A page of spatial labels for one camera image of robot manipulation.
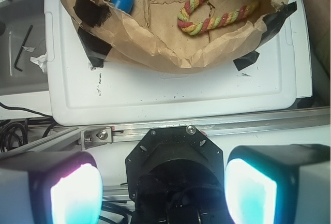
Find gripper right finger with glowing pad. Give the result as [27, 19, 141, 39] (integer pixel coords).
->
[224, 144, 330, 223]

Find multicolour twisted rope toy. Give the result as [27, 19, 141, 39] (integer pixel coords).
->
[177, 0, 260, 36]

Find crumpled white paper scrap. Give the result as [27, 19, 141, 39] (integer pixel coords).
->
[23, 46, 48, 74]

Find brown paper bag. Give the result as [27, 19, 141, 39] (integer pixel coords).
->
[61, 0, 289, 73]

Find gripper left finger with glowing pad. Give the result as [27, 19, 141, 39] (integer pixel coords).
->
[1, 151, 103, 223]

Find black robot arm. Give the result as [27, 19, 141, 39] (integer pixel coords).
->
[1, 127, 330, 223]

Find grey plastic tray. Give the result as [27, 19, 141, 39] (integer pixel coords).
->
[1, 0, 48, 95]

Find black cable bundle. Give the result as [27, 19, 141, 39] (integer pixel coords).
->
[0, 101, 56, 154]

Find black hex key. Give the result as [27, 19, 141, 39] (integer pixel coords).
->
[13, 25, 33, 72]

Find aluminium extrusion rail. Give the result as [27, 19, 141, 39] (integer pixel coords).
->
[1, 107, 330, 156]

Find white plastic bin lid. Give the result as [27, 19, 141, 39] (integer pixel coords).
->
[44, 0, 312, 126]

